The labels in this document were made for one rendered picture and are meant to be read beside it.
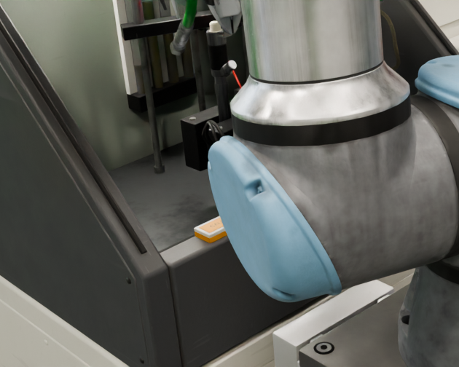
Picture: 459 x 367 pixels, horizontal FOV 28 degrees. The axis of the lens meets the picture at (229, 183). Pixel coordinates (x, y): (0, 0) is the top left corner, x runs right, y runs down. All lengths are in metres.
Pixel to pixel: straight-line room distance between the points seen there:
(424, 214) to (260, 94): 0.13
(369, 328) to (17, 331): 0.82
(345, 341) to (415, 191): 0.22
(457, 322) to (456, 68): 0.18
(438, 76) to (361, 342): 0.24
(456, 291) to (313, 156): 0.18
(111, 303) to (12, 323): 0.37
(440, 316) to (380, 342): 0.09
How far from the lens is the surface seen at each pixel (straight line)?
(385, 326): 0.78
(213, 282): 1.13
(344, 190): 0.56
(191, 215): 1.45
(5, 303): 1.49
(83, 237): 1.14
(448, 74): 0.64
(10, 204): 1.31
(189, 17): 1.18
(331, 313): 0.88
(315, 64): 0.55
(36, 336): 1.43
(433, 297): 0.70
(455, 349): 0.69
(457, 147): 0.60
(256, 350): 1.23
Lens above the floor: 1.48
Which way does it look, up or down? 25 degrees down
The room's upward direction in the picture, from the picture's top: 6 degrees counter-clockwise
